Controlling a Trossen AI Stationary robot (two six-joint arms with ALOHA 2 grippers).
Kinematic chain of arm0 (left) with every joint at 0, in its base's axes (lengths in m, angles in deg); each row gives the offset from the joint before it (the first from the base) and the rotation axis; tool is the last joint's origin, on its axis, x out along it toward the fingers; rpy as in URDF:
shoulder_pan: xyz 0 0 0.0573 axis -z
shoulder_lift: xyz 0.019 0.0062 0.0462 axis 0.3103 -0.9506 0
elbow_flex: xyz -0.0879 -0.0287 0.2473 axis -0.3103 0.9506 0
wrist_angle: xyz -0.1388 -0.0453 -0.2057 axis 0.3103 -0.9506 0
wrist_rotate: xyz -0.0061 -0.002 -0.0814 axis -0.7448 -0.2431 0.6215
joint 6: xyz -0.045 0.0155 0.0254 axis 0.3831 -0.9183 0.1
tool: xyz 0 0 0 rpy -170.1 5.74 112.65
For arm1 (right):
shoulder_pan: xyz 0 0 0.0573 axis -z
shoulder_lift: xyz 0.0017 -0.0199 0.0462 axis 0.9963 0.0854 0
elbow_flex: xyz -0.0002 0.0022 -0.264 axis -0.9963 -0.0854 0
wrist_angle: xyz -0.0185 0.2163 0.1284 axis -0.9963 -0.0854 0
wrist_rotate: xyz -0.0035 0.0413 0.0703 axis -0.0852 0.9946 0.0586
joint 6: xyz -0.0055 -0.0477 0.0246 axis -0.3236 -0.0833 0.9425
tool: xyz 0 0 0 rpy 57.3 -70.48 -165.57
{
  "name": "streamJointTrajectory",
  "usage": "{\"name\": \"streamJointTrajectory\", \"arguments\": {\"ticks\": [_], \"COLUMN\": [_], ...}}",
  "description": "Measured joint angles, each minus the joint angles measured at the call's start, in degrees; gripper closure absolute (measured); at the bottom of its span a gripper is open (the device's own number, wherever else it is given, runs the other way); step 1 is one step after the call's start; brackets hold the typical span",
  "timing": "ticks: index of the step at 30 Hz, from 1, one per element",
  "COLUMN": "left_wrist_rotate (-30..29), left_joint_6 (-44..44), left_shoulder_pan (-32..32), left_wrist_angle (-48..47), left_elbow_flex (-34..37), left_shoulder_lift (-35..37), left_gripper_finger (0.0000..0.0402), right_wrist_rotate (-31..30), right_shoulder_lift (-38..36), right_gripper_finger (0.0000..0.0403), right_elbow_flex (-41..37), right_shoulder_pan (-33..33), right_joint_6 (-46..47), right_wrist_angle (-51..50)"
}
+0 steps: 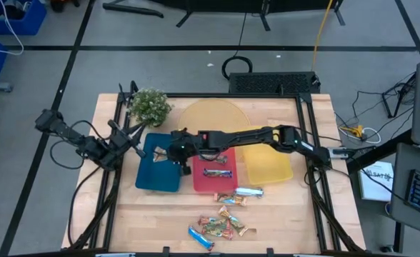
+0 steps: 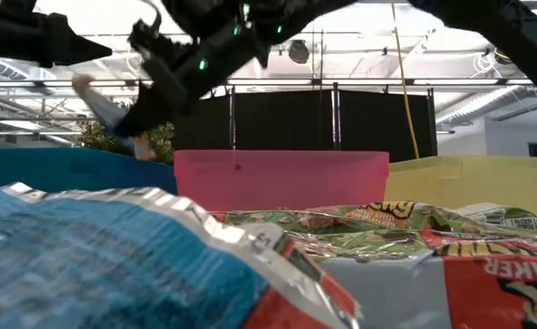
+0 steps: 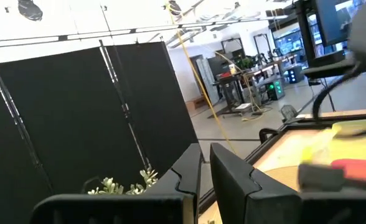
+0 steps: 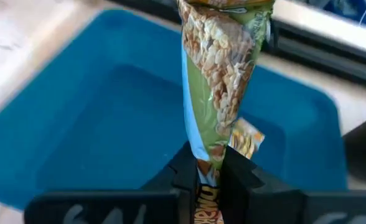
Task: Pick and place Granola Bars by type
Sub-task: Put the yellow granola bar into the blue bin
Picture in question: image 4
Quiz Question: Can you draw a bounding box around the blue storage crate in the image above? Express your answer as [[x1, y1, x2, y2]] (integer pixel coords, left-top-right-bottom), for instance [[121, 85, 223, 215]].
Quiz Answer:
[[322, 0, 366, 30]]

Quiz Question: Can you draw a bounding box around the white cable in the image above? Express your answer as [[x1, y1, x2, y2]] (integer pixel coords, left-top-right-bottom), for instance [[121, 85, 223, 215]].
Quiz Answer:
[[358, 4, 366, 26]]

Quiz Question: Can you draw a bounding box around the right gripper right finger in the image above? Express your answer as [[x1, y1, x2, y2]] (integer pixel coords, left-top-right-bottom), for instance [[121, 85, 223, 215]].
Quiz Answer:
[[219, 145, 366, 224]]

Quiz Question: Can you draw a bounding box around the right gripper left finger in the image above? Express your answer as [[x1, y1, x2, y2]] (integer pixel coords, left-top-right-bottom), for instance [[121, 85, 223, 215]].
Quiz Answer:
[[23, 141, 200, 224]]

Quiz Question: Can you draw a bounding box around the blue plastic sorting bin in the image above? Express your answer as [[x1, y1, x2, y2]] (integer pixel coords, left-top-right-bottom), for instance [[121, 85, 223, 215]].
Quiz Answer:
[[0, 8, 349, 212]]

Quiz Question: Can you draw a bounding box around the green light blue granola bar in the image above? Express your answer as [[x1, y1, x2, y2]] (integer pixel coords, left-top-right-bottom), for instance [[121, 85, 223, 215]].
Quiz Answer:
[[176, 0, 276, 224]]

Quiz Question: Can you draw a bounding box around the black metal table frame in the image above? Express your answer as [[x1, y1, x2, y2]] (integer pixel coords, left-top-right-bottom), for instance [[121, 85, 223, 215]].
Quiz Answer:
[[108, 0, 366, 91]]

